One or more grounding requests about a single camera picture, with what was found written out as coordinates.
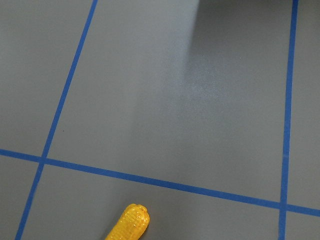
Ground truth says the yellow toy corn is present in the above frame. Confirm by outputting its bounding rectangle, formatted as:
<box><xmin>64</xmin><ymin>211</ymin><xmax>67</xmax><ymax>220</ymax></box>
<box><xmin>105</xmin><ymin>203</ymin><xmax>150</xmax><ymax>240</ymax></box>

